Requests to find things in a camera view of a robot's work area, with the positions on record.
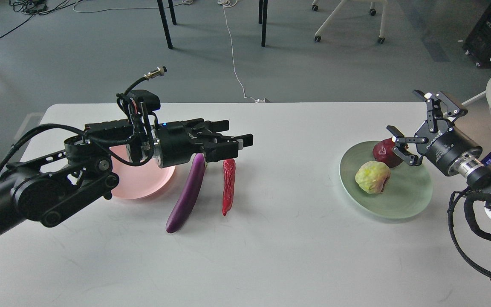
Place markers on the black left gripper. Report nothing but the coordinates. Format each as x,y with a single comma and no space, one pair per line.
177,141

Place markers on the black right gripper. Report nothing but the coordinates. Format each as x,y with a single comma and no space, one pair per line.
437,139

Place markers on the red chili pepper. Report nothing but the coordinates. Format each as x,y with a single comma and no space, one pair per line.
229,171

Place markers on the red pomegranate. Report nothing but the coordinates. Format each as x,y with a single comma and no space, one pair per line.
383,152

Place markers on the purple eggplant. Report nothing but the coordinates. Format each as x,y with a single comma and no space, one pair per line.
188,197

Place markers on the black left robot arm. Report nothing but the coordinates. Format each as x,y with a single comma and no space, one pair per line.
54,187

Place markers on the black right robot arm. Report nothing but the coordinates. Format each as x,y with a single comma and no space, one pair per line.
476,197

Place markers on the green plate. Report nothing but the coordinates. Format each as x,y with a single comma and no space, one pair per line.
407,193

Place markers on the pink plate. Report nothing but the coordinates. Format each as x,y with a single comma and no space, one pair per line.
136,182

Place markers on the black table leg rear right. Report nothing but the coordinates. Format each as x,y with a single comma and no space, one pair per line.
260,11

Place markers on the black table leg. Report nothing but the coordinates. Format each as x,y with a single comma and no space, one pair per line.
165,24
172,12
260,11
264,24

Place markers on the white rolling chair base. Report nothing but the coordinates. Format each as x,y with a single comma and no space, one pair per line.
334,18

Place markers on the black table leg rear left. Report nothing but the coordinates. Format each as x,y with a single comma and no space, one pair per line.
172,12

